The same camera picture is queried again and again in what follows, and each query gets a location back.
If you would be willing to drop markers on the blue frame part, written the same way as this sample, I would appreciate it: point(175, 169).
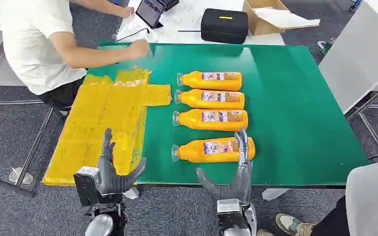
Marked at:
point(355, 5)

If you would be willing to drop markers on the white foam sheet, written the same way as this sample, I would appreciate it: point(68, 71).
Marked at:
point(283, 19)

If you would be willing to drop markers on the green and white bag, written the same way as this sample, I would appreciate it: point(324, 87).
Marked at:
point(325, 47)

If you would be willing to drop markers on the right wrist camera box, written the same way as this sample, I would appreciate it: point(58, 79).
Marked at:
point(228, 211)

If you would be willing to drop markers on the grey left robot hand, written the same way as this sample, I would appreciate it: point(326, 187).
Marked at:
point(109, 182)

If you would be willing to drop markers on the person in white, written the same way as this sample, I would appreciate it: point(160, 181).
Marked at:
point(371, 202)

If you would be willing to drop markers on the green table mat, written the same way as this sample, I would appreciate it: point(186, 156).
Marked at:
point(290, 114)

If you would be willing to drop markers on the white table foot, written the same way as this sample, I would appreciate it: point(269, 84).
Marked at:
point(273, 193)
point(133, 193)

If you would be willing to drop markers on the metal frame bench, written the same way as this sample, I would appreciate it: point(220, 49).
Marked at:
point(34, 145)

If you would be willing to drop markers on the white table with metal legs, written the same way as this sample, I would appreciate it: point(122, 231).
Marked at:
point(362, 55)

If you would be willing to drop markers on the cardboard box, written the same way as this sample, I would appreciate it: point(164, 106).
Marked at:
point(257, 26)

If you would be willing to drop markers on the black carrying case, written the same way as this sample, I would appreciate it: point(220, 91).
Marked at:
point(224, 27)

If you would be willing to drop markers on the yellow plastic sheet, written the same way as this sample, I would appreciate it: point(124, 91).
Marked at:
point(94, 114)

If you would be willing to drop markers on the orange drink bottle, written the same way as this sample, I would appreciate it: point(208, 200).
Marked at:
point(215, 123)
point(215, 101)
point(215, 83)
point(208, 153)

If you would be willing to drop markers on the clear plastic cup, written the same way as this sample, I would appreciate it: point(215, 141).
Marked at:
point(21, 177)

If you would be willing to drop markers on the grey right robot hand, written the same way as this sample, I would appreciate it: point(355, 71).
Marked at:
point(239, 185)

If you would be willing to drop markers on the seated person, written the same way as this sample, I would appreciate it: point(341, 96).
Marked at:
point(35, 42)

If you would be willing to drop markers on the person's sneaker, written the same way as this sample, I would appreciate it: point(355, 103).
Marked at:
point(291, 224)

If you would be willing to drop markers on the black tablet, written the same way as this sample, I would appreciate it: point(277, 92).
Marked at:
point(150, 12)

